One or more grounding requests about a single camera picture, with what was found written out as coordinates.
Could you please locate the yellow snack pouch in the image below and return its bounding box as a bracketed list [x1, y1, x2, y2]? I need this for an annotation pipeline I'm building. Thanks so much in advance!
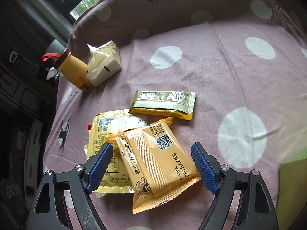
[86, 109, 147, 197]

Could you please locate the orange biscuit packet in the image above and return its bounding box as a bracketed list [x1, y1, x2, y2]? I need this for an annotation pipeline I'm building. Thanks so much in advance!
[106, 117, 201, 214]

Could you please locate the gold snack bar wrapper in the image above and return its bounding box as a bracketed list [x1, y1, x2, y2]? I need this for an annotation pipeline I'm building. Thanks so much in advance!
[129, 90, 196, 121]

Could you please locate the green cardboard box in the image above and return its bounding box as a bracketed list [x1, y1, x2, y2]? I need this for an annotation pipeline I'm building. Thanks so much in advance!
[276, 149, 306, 229]

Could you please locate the crumpled silver bag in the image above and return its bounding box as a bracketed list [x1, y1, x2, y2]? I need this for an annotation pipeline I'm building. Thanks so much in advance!
[46, 67, 59, 80]

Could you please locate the yellow bear bottle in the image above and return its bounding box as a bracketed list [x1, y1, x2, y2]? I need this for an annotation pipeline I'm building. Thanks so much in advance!
[53, 49, 92, 92]

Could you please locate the white tissue pack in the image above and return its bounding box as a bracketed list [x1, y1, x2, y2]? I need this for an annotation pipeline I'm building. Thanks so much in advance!
[86, 40, 122, 87]

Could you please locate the pink polka dot cloth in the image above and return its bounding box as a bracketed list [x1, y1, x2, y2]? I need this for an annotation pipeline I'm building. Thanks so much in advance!
[43, 0, 307, 230]

